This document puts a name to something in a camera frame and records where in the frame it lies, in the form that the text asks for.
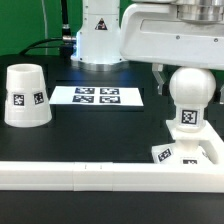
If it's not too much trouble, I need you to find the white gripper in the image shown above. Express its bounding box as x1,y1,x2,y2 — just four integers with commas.
120,2,224,96

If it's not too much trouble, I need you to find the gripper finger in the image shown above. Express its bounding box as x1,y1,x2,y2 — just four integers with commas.
219,84,224,104

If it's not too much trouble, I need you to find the white lamp bulb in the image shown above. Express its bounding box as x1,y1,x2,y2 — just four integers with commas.
169,67,216,132

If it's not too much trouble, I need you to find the white lamp base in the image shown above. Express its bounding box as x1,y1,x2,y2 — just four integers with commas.
151,120,224,165

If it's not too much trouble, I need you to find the white lamp shade cone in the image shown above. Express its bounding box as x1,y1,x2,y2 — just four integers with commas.
4,64,52,128

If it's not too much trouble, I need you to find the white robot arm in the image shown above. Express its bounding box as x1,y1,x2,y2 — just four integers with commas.
71,0,224,95

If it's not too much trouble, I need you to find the white marker sheet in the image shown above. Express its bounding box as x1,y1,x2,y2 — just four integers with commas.
50,86,143,106

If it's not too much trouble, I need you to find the white L-shaped fence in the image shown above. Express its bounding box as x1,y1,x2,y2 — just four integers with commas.
0,135,224,193

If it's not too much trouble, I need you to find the black cable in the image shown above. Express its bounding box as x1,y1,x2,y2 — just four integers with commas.
19,0,78,56

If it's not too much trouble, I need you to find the white thin cable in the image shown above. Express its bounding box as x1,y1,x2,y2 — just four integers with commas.
41,0,50,56

